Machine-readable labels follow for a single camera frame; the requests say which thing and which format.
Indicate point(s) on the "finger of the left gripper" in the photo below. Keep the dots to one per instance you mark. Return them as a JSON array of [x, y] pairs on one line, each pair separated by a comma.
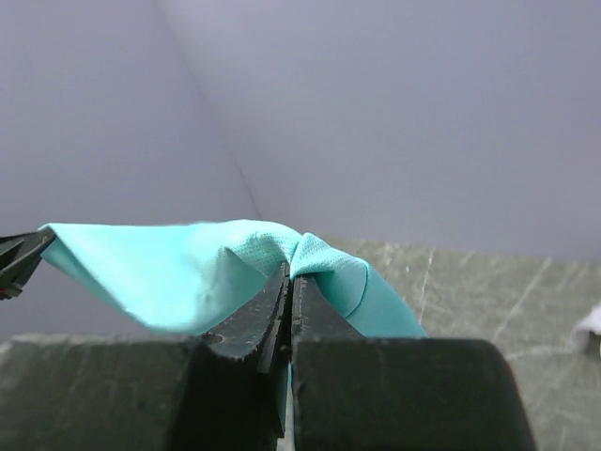
[[20, 256]]

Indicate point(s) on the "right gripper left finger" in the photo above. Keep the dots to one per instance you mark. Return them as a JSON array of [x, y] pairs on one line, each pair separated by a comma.
[[234, 391]]

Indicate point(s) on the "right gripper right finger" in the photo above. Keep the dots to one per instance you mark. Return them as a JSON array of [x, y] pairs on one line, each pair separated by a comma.
[[352, 392]]

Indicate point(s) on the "teal t shirt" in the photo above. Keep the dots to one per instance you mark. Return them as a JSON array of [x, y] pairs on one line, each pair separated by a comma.
[[188, 278]]

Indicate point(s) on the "white cloth in basket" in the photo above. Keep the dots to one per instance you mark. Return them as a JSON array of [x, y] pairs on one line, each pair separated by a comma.
[[586, 333]]

